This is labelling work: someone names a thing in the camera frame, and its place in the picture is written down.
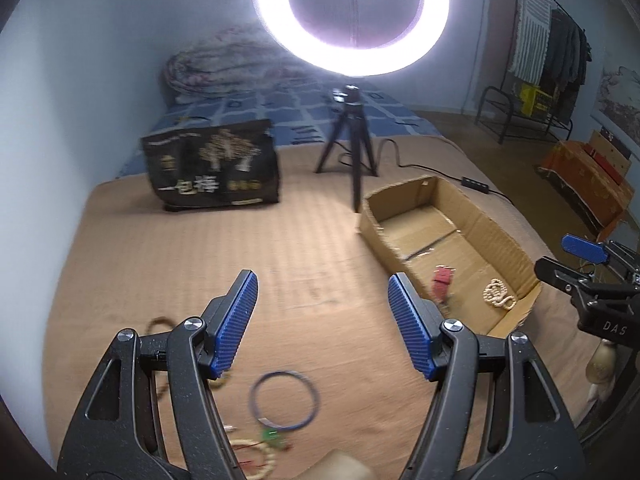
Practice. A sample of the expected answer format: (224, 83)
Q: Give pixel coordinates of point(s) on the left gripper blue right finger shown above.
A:
(418, 321)

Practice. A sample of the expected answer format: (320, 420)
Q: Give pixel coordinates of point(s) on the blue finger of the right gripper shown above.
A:
(584, 249)

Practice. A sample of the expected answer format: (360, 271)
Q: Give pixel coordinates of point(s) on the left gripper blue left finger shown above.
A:
(226, 318)

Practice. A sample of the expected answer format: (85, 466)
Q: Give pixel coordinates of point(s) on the blue thin bangle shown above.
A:
(284, 400)

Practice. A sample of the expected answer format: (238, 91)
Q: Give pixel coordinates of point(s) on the right gloved hand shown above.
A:
(600, 371)

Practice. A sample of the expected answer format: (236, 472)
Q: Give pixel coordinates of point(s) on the left gloved hand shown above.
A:
(337, 465)

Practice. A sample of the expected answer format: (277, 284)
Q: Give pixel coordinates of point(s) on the orange wooden chest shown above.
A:
(595, 173)

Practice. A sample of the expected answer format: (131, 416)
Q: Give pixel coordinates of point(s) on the brown cardboard box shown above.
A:
(415, 225)

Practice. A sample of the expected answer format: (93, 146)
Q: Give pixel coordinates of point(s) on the tan blanket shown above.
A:
(297, 331)

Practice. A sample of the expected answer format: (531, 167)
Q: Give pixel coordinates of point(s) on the yellow box on rack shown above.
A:
(535, 103)

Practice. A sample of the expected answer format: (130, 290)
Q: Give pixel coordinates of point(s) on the dark hanging clothes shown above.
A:
(565, 69)

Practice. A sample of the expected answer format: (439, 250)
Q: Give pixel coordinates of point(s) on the black tripod stand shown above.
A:
(352, 120)

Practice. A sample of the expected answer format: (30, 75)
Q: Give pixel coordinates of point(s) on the black clothes rack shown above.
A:
(499, 109)

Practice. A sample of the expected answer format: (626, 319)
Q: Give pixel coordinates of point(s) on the blue checkered bed sheet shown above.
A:
(301, 112)

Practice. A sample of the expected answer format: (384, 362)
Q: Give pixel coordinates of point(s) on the white striped towel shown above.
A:
(532, 31)

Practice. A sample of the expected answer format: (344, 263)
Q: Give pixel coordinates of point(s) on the folded floral quilt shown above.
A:
(237, 59)

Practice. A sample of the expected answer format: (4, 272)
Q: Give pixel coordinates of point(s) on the landscape wall painting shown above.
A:
(618, 97)

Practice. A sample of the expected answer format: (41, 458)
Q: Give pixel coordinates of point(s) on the white ring light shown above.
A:
(354, 60)

